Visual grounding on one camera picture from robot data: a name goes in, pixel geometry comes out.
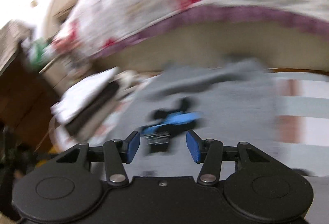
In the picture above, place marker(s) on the dark grey folded cloth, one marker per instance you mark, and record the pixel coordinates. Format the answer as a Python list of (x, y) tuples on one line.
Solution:
[(102, 100)]

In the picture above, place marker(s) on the white folded cloth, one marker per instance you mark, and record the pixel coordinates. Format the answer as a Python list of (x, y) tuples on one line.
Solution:
[(82, 95)]

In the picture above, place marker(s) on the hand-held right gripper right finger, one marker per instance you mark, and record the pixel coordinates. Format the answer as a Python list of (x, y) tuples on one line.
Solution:
[(194, 147)]

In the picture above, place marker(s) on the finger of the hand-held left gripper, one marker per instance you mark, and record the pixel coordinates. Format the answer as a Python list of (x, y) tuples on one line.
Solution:
[(174, 120)]

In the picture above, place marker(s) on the desk with patterned cover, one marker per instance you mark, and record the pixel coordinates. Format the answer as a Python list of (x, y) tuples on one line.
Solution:
[(12, 39)]

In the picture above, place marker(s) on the green plastic bag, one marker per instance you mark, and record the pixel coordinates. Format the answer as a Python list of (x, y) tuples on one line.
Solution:
[(38, 52)]

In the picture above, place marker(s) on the checkered rug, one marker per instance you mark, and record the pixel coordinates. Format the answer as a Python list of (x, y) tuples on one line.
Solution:
[(300, 103)]

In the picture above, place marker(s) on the beige bed frame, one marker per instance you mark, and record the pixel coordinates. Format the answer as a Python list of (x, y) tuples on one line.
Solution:
[(205, 44)]

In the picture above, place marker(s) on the grey knitted sweater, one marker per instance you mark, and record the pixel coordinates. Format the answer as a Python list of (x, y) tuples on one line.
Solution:
[(231, 100)]

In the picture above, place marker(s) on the white bedside cabinet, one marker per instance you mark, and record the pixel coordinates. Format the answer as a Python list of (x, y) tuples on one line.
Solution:
[(56, 77)]

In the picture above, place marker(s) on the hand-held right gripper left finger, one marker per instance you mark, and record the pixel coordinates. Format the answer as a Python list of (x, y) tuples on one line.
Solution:
[(133, 147)]

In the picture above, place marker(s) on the brown wooden drawer cabinet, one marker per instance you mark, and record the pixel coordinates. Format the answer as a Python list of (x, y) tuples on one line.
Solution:
[(23, 100)]

